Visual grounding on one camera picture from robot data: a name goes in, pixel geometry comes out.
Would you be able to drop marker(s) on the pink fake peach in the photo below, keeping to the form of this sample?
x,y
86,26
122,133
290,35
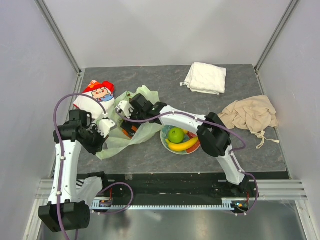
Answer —
x,y
191,135

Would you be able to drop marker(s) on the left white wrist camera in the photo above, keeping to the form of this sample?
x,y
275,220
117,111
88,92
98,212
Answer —
x,y
105,126

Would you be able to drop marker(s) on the beige crumpled cloth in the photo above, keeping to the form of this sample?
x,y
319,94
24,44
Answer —
x,y
254,114

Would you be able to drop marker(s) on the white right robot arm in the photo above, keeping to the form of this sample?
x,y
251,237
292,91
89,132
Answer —
x,y
214,137

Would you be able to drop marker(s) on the orange fake fruit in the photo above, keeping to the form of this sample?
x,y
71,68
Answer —
x,y
132,130

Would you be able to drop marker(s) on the red white cartoon pouch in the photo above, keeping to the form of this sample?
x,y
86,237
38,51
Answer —
x,y
99,92

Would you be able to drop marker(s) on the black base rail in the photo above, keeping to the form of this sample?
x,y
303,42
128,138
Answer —
x,y
171,189

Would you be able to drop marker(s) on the yellow fake banana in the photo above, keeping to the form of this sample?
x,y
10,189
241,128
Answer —
x,y
189,146

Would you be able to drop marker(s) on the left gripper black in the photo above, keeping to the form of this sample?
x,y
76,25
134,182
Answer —
x,y
98,147

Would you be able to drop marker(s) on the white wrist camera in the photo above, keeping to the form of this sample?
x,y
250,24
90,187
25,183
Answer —
x,y
124,108
105,126

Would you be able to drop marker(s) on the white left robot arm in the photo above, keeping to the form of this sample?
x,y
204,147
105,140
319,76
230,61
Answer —
x,y
68,206

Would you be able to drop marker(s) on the white folded towel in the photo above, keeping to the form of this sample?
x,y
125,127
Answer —
x,y
206,78

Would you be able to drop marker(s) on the pale green plastic bag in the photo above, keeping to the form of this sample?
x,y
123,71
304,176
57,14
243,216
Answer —
x,y
117,141

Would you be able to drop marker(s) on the green fake apple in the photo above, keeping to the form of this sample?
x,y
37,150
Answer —
x,y
176,135

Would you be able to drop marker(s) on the red teal floral plate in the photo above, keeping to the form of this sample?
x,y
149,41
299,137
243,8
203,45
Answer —
x,y
163,137

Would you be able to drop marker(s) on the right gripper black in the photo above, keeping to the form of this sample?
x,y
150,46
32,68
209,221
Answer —
x,y
127,125

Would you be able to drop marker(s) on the light blue cable duct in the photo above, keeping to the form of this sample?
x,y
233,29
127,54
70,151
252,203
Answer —
x,y
99,205

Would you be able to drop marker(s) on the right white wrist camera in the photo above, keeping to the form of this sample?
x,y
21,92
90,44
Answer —
x,y
124,108

